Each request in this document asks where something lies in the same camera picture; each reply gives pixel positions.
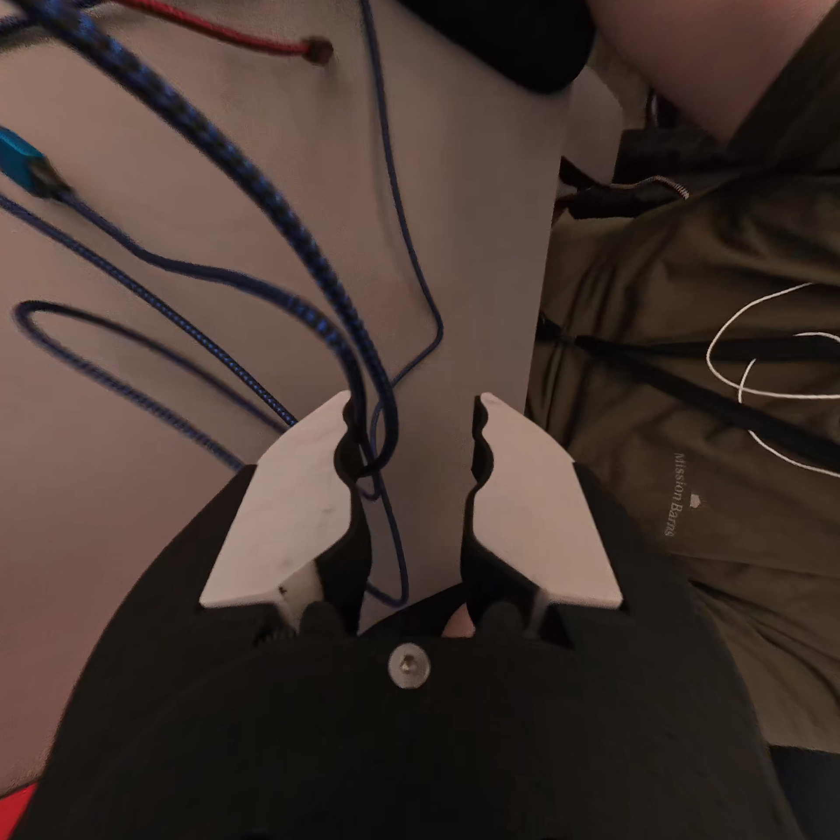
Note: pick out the person's right forearm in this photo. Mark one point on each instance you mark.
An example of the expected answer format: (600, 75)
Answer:
(689, 59)

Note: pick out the red shelf unit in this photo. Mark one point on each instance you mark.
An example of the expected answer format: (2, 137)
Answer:
(13, 820)

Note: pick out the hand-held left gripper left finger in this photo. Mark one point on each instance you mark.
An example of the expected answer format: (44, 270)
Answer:
(282, 518)

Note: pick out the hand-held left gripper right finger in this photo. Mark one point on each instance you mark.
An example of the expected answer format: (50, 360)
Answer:
(544, 525)

